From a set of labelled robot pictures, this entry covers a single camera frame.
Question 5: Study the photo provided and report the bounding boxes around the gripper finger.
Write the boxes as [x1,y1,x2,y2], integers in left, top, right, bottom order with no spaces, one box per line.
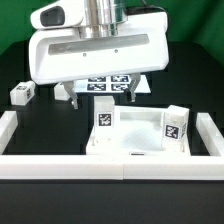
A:
[63,81,78,109]
[125,73,141,102]

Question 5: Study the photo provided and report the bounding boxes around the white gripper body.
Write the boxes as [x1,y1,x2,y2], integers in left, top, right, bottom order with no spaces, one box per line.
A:
[29,3,169,85]

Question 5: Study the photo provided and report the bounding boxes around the white square table top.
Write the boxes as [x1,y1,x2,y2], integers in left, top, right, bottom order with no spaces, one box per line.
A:
[86,106,190,156]

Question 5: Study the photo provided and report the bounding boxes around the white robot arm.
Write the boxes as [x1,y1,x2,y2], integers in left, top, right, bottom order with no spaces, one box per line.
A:
[29,0,169,102]

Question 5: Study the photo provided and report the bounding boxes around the white U-shaped obstacle fence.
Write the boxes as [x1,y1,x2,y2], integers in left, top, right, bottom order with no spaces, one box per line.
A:
[0,111,224,180]

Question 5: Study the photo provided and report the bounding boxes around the white marker base plate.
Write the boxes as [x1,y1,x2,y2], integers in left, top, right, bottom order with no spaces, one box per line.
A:
[73,73,152,94]

